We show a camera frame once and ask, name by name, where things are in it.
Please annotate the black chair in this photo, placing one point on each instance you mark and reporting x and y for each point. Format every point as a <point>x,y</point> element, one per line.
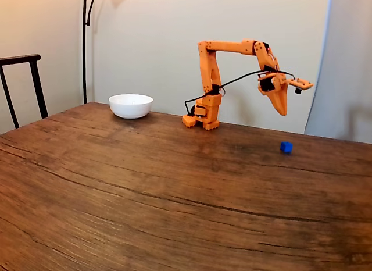
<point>35,70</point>

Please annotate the blue cube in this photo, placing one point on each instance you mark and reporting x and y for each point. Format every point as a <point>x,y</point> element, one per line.
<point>286,146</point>

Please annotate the orange gripper camera mount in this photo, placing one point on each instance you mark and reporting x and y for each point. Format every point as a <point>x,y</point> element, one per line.
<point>303,85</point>

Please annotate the white bowl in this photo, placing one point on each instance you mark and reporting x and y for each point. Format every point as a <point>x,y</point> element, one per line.
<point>130,106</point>

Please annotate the black floor lamp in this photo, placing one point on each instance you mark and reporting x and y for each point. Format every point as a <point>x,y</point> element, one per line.
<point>84,50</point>

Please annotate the pale curtain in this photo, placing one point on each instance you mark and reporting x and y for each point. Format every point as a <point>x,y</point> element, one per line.
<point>348,64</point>

